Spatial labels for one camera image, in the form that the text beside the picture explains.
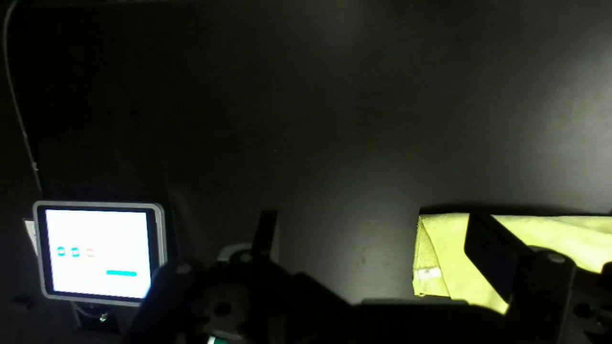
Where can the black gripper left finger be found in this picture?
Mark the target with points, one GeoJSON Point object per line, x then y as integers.
{"type": "Point", "coordinates": [264, 235]}

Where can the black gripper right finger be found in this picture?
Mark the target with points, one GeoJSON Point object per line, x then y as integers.
{"type": "Point", "coordinates": [490, 249]}

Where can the yellow cloth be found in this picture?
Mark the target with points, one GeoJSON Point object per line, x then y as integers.
{"type": "Point", "coordinates": [446, 268]}

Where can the grey tablet with lit screen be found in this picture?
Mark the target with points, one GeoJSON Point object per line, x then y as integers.
{"type": "Point", "coordinates": [96, 255]}

